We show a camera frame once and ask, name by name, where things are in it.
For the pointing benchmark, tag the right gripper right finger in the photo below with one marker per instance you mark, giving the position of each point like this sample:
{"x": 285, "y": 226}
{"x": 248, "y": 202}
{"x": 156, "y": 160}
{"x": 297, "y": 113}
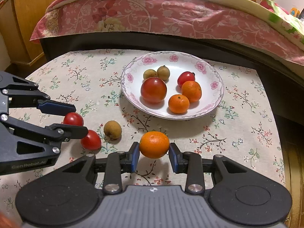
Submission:
{"x": 189, "y": 163}

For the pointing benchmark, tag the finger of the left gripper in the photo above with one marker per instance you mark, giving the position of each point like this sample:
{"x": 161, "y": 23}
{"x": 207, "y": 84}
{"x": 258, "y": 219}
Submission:
{"x": 52, "y": 106}
{"x": 21, "y": 137}

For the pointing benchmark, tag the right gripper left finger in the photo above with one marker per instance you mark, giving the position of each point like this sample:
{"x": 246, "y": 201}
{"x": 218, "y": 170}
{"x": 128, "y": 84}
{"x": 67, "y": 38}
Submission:
{"x": 118, "y": 163}

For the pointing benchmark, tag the small red cherry tomato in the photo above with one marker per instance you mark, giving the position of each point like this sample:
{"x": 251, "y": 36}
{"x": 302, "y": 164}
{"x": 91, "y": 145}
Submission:
{"x": 91, "y": 141}

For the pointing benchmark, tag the dark brown longan fruit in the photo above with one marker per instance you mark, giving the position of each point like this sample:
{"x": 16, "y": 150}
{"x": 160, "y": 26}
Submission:
{"x": 112, "y": 129}

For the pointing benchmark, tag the yellow-orange mandarin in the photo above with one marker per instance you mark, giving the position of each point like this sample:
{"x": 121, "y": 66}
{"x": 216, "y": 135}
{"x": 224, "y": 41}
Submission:
{"x": 154, "y": 144}

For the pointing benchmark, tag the small orange mandarin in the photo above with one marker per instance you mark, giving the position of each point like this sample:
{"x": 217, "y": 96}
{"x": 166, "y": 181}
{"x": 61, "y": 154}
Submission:
{"x": 178, "y": 104}

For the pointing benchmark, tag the large red tomato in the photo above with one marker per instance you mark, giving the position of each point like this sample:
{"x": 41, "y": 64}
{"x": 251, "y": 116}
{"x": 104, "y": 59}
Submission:
{"x": 153, "y": 90}

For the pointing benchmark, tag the red oval tomato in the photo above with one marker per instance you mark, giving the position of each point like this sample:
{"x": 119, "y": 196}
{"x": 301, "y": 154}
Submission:
{"x": 184, "y": 77}

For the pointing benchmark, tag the tan longan fruit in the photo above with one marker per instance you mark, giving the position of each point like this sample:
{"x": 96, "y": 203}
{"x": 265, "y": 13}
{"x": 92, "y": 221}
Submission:
{"x": 163, "y": 73}

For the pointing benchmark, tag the floral tablecloth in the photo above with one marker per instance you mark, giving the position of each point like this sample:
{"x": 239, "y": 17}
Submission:
{"x": 242, "y": 128}

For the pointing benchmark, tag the white floral rimmed plate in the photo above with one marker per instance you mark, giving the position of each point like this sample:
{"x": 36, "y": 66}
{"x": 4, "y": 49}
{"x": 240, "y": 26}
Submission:
{"x": 178, "y": 62}

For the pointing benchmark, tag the wooden cabinet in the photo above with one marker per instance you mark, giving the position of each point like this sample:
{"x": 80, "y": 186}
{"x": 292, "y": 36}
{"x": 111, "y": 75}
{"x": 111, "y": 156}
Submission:
{"x": 18, "y": 20}

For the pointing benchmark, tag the pink floral bed sheet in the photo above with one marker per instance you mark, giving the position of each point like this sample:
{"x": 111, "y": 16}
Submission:
{"x": 196, "y": 19}

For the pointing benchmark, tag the dark bed frame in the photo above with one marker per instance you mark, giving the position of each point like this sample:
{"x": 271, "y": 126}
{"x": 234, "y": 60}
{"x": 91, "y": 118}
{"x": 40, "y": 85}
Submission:
{"x": 284, "y": 88}

